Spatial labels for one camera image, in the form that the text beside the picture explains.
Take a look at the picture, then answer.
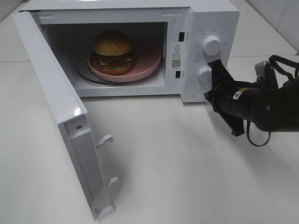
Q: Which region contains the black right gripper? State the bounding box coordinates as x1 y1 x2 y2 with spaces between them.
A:
204 59 259 136

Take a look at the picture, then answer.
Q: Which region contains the round white door button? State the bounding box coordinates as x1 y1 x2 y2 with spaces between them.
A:
194 88 209 99

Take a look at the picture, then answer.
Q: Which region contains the white microwave knob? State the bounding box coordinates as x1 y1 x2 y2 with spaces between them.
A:
202 35 222 56
198 66 212 84

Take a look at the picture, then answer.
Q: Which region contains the pink round plate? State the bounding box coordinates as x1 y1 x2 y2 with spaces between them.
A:
88 39 161 83

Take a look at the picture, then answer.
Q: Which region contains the toy hamburger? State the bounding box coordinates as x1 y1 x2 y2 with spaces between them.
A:
89 30 135 76

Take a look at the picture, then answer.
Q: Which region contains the white microwave door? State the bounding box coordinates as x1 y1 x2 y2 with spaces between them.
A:
13 11 118 220

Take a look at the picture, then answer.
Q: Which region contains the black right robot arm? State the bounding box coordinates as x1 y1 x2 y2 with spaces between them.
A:
204 55 299 136

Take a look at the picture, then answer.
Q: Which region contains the white microwave oven body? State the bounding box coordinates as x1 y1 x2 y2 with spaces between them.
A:
19 0 239 102

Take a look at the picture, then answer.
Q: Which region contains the glass microwave turntable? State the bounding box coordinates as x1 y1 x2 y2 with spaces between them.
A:
74 61 113 85

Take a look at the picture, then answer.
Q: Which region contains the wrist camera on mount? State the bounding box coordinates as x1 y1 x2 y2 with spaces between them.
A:
255 61 270 81

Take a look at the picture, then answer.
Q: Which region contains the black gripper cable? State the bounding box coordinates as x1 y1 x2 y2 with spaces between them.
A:
245 55 299 147

